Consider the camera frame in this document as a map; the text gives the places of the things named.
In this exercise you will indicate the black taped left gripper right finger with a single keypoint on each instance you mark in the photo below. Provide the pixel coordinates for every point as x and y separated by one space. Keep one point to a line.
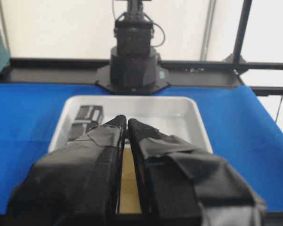
180 184

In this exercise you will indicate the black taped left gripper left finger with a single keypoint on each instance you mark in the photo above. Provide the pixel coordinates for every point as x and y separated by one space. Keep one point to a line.
77 184

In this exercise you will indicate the brown cardboard box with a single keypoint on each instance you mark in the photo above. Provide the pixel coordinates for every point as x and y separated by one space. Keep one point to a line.
129 197

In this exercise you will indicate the black small box in tray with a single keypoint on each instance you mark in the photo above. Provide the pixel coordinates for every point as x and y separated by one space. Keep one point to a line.
87 117

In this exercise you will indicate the white plastic tray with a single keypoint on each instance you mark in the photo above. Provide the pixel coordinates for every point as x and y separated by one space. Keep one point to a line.
177 116

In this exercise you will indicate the blue table cloth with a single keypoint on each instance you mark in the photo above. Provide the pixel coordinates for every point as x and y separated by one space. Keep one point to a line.
238 126

